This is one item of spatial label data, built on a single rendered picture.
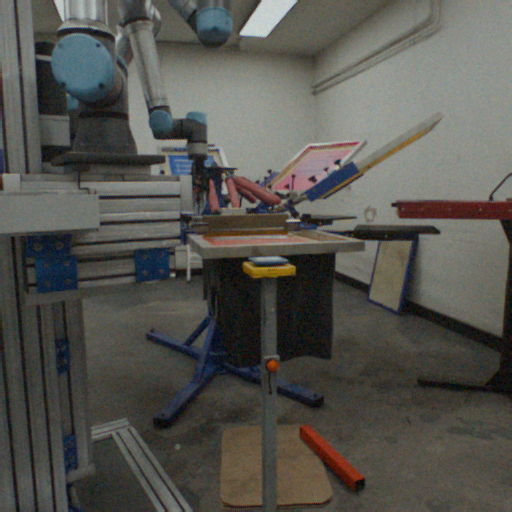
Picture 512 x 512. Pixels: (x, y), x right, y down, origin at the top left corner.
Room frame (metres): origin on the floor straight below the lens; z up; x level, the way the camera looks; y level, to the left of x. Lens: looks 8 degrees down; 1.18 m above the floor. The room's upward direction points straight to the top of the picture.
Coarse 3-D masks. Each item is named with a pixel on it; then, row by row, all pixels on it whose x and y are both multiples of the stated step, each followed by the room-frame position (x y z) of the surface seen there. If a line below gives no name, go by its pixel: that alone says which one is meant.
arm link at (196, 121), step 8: (192, 112) 1.66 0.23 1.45; (200, 112) 1.66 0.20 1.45; (184, 120) 1.66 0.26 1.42; (192, 120) 1.65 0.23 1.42; (200, 120) 1.66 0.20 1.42; (184, 128) 1.65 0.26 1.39; (192, 128) 1.65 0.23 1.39; (200, 128) 1.66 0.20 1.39; (184, 136) 1.67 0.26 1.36; (192, 136) 1.65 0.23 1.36; (200, 136) 1.66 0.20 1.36
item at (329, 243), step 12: (300, 228) 2.17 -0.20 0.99; (192, 240) 1.74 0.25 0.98; (204, 240) 1.70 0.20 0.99; (324, 240) 1.89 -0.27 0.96; (336, 240) 1.78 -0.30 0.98; (348, 240) 1.67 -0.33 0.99; (360, 240) 1.66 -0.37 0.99; (204, 252) 1.48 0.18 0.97; (216, 252) 1.49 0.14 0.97; (228, 252) 1.50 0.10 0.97; (240, 252) 1.51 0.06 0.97; (252, 252) 1.52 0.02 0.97; (264, 252) 1.53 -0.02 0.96; (276, 252) 1.54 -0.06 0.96; (288, 252) 1.55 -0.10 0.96; (300, 252) 1.57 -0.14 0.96; (312, 252) 1.58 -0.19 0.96; (324, 252) 1.59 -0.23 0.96
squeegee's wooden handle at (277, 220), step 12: (204, 216) 2.07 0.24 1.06; (216, 216) 2.08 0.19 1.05; (228, 216) 2.10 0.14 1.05; (240, 216) 2.11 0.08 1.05; (252, 216) 2.13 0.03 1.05; (264, 216) 2.14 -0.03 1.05; (276, 216) 2.16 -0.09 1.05; (288, 216) 2.17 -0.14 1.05; (216, 228) 2.08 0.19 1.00; (228, 228) 2.10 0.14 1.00; (240, 228) 2.11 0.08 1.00; (252, 228) 2.13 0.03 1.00
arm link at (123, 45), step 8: (120, 24) 1.65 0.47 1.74; (160, 24) 1.72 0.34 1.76; (120, 32) 1.65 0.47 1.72; (152, 32) 1.68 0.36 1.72; (120, 40) 1.65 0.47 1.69; (128, 40) 1.65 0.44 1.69; (120, 48) 1.65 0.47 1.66; (128, 48) 1.66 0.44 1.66; (128, 56) 1.67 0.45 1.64; (128, 64) 1.68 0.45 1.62
